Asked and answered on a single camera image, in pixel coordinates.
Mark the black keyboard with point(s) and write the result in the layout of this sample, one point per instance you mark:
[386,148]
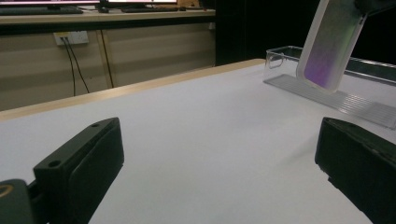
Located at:
[152,9]
[40,11]

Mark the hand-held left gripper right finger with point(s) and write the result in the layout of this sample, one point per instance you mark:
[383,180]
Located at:
[361,168]

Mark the light wooden desk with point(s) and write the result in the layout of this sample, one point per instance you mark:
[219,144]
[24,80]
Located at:
[124,15]

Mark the black curtain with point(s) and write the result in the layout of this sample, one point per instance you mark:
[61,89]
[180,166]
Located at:
[255,31]

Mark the computer monitor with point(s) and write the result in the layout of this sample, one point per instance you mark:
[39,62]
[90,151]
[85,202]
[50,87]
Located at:
[46,2]
[143,1]

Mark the clear-rimmed phone case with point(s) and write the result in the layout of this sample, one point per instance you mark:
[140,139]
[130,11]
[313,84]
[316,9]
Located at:
[330,46]

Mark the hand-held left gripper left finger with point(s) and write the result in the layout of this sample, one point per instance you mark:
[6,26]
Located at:
[81,174]

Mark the white wall socket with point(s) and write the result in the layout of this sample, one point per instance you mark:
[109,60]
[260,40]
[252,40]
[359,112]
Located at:
[73,37]

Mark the clear plastic storage box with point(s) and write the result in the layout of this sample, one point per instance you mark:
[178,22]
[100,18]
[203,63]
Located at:
[358,102]

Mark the black computer mouse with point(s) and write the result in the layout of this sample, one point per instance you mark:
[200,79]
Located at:
[103,10]

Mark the white table cover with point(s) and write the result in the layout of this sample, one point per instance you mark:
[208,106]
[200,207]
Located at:
[202,140]

